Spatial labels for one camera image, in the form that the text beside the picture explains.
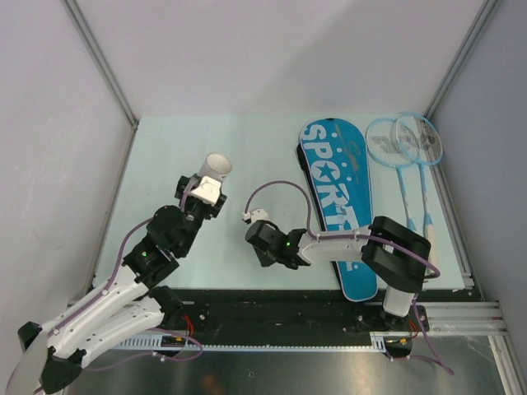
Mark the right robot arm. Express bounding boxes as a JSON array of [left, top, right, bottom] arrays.
[[244, 214, 440, 330]]

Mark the aluminium frame rail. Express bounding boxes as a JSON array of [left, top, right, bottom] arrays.
[[79, 303, 507, 361]]

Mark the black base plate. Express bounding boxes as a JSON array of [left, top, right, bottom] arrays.
[[123, 287, 487, 346]]

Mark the right aluminium corner post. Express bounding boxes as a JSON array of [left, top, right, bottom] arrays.
[[423, 0, 502, 119]]

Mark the left aluminium corner post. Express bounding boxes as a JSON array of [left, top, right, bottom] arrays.
[[59, 0, 139, 127]]

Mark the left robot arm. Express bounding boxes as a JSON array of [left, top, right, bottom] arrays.
[[6, 172, 226, 394]]

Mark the aluminium corner post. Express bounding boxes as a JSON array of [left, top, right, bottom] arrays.
[[59, 0, 139, 127], [423, 0, 502, 119]]

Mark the white shuttlecock tube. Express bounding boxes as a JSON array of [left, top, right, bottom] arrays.
[[198, 152, 232, 183]]

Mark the blue racket bag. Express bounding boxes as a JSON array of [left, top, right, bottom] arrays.
[[295, 118, 379, 304]]

